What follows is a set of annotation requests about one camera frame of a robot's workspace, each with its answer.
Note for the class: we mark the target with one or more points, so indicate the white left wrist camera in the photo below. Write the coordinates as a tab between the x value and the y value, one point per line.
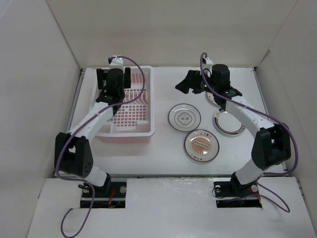
116	62

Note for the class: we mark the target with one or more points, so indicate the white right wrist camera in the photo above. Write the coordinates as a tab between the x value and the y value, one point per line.
207	63

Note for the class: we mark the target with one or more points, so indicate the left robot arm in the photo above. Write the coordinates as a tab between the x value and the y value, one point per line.
73	153

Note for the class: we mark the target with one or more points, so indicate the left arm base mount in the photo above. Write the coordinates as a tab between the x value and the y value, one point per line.
113	197

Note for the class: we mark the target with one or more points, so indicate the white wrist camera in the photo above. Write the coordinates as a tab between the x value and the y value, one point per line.
207	63
116	62

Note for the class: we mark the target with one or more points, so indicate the green red rimmed plate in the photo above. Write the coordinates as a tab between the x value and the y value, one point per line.
227	123

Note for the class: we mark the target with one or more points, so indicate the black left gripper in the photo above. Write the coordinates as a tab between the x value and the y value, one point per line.
126	78

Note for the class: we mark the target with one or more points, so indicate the white plate black clover outline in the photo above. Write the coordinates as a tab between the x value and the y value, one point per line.
184	117

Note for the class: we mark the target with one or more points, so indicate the white pink dish rack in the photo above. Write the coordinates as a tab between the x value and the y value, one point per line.
134	122

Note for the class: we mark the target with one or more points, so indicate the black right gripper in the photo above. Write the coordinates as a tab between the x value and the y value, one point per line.
191	81

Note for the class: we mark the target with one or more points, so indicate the orange sunburst plate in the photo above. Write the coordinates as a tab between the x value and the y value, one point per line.
211	99
201	146

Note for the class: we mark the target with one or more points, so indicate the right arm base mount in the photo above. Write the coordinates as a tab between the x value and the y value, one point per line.
229	196

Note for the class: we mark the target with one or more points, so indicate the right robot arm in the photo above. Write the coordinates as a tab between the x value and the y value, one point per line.
271	140

